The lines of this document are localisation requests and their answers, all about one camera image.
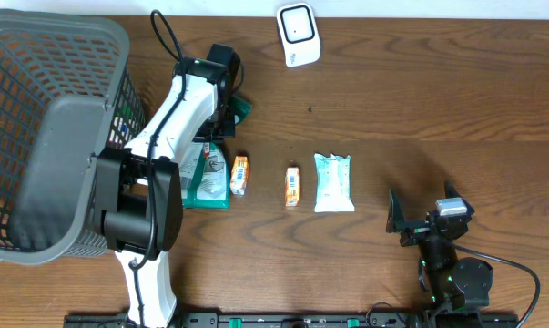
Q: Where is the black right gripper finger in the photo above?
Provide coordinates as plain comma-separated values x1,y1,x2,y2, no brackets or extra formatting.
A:
386,190,405,233
444,180,474,214

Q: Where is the mint green wipes packet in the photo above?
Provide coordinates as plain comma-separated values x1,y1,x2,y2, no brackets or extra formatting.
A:
314,153,355,213

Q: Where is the red and white package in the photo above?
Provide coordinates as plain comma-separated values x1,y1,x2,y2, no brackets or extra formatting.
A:
203,143,211,159

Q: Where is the dark green package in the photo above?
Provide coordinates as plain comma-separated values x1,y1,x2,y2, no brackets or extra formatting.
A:
178,95,253,210

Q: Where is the orange tissue pack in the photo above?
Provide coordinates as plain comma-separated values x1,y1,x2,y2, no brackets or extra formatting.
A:
229,156,249,196
285,167,300,207

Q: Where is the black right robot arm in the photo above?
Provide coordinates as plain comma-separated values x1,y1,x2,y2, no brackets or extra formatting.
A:
386,181,493,327

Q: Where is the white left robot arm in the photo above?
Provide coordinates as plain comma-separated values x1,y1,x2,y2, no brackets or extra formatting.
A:
93,44,242,327

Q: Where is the white barcode scanner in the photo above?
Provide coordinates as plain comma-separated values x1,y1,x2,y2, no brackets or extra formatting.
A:
276,3,321,67

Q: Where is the grey plastic mesh basket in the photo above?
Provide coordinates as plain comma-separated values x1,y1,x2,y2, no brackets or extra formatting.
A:
0,9,146,265

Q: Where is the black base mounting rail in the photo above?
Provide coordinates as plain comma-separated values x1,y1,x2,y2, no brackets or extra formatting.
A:
63,311,520,328

